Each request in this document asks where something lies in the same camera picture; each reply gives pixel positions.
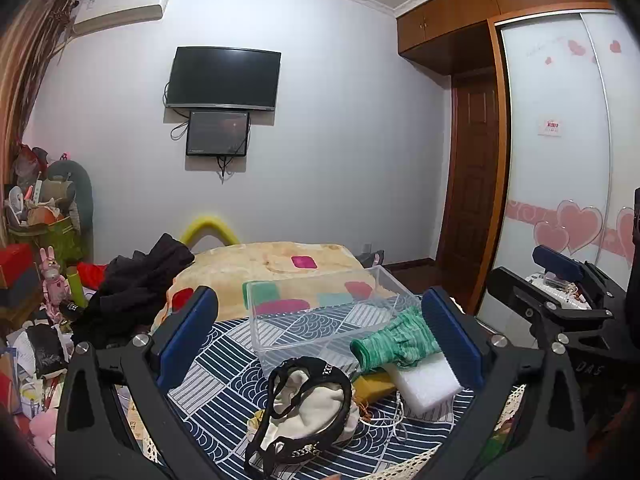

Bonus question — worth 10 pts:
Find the pink rabbit toy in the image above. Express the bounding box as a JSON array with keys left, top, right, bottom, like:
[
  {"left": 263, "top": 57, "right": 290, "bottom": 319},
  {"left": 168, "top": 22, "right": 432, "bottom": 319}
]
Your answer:
[{"left": 40, "top": 246, "right": 71, "bottom": 318}]

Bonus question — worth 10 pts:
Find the brown wooden door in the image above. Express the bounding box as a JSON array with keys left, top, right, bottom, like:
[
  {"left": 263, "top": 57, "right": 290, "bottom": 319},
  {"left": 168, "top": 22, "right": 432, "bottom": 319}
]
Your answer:
[{"left": 437, "top": 75, "right": 506, "bottom": 311}]

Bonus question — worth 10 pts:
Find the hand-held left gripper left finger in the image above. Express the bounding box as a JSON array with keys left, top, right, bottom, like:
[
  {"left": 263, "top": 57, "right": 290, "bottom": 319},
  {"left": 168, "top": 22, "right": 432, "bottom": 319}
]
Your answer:
[{"left": 54, "top": 285, "right": 221, "bottom": 480}]

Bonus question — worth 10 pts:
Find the clear plastic storage box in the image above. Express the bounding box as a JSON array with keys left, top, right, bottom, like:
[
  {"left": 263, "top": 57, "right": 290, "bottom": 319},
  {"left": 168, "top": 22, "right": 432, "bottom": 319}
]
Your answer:
[{"left": 243, "top": 266, "right": 423, "bottom": 376}]

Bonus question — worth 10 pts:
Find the navy patterned bed sheet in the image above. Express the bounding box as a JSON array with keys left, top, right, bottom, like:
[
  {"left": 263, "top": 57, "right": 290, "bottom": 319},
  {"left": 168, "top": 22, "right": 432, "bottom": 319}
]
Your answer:
[{"left": 120, "top": 292, "right": 501, "bottom": 480}]

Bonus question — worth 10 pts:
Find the small black wall monitor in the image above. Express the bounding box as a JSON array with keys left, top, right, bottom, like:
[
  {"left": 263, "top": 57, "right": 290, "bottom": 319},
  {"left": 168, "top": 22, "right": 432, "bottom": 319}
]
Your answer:
[{"left": 186, "top": 110, "right": 251, "bottom": 157}]

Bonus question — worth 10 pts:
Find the white air conditioner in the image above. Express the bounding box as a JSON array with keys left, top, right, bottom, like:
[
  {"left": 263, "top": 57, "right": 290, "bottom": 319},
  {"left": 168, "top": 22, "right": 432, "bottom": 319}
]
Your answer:
[{"left": 72, "top": 0, "right": 173, "bottom": 38}]

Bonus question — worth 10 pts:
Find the cream lace trim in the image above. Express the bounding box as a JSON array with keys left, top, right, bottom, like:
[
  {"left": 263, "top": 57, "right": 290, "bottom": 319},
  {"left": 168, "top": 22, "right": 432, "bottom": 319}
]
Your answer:
[{"left": 492, "top": 385, "right": 527, "bottom": 436}]

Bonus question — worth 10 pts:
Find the white wardrobe with pink hearts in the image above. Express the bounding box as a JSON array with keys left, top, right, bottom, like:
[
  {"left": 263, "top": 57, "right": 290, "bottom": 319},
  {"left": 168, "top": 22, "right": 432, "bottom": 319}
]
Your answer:
[{"left": 475, "top": 7, "right": 640, "bottom": 331}]

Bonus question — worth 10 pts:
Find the cream pouch with black trim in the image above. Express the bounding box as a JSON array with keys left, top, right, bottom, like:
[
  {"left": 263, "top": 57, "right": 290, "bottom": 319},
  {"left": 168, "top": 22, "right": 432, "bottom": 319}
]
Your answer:
[{"left": 245, "top": 356, "right": 361, "bottom": 476}]

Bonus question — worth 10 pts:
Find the wall-mounted black television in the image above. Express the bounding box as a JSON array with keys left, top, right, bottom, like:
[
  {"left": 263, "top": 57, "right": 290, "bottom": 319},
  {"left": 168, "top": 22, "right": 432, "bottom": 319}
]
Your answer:
[{"left": 166, "top": 46, "right": 282, "bottom": 112}]

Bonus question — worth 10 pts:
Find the wooden overhead cabinet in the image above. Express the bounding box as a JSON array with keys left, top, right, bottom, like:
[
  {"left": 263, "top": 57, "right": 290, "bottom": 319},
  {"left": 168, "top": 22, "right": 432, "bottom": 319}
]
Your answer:
[{"left": 395, "top": 0, "right": 618, "bottom": 61}]

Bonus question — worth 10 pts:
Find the yellow foam tube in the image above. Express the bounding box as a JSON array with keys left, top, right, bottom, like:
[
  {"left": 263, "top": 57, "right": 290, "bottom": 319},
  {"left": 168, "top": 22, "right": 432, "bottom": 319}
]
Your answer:
[{"left": 180, "top": 215, "right": 241, "bottom": 248}]

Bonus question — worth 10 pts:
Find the black plastic bag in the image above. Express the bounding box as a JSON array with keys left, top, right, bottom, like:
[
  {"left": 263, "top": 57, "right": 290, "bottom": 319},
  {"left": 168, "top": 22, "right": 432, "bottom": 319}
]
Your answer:
[{"left": 25, "top": 324, "right": 68, "bottom": 378}]

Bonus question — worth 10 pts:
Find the pile of black clothes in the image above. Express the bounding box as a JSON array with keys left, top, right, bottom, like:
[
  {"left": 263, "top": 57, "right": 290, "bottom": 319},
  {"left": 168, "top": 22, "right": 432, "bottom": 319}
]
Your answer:
[{"left": 72, "top": 233, "right": 196, "bottom": 351}]

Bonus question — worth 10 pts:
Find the red box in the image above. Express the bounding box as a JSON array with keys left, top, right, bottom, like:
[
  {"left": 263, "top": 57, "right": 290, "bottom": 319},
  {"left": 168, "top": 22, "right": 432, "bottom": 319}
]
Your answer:
[{"left": 0, "top": 243, "right": 36, "bottom": 288}]

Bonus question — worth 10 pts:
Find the yellow-green tube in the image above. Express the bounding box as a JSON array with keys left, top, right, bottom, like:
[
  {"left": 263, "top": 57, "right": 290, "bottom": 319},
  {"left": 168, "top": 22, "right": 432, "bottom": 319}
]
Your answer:
[{"left": 67, "top": 267, "right": 88, "bottom": 308}]

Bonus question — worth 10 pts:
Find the brown striped curtain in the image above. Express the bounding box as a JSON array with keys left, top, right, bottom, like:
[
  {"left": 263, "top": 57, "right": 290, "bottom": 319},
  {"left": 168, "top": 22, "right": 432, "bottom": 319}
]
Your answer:
[{"left": 0, "top": 0, "right": 78, "bottom": 201}]

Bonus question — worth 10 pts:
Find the green box of clutter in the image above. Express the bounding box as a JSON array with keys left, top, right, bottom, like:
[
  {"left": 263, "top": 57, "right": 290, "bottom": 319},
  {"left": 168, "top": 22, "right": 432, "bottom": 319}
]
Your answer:
[{"left": 10, "top": 215, "right": 81, "bottom": 271}]

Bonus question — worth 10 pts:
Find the green knitted sock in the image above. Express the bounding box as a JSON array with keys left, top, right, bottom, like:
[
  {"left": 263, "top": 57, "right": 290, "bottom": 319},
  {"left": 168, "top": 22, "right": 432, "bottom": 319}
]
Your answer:
[{"left": 350, "top": 307, "right": 443, "bottom": 373}]

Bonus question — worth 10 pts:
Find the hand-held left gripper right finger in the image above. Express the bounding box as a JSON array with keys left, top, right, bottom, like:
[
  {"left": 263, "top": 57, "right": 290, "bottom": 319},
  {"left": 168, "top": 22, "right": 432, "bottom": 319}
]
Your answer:
[{"left": 421, "top": 286, "right": 590, "bottom": 480}]

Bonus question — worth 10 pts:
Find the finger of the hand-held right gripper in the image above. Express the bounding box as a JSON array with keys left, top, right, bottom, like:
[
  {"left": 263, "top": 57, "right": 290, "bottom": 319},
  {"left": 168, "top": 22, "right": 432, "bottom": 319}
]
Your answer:
[
  {"left": 486, "top": 266, "right": 615, "bottom": 333},
  {"left": 531, "top": 245, "right": 626, "bottom": 301}
]

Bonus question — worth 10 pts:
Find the beige blanket with coloured patches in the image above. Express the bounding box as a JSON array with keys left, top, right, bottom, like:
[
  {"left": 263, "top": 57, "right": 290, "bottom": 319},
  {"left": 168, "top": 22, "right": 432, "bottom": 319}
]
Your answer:
[{"left": 150, "top": 242, "right": 396, "bottom": 333}]

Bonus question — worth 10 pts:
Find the red cloth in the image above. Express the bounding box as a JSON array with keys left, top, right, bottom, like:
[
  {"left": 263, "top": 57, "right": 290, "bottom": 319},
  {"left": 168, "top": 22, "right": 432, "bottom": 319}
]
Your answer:
[{"left": 77, "top": 262, "right": 108, "bottom": 291}]

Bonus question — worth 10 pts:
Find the white cord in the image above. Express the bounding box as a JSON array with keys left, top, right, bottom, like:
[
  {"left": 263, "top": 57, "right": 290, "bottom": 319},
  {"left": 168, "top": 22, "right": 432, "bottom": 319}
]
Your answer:
[{"left": 357, "top": 390, "right": 408, "bottom": 442}]

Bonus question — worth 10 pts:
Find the white foam sponge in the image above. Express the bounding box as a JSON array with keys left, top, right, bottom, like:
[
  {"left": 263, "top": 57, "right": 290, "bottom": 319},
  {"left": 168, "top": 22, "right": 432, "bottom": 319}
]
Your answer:
[{"left": 385, "top": 352, "right": 463, "bottom": 416}]

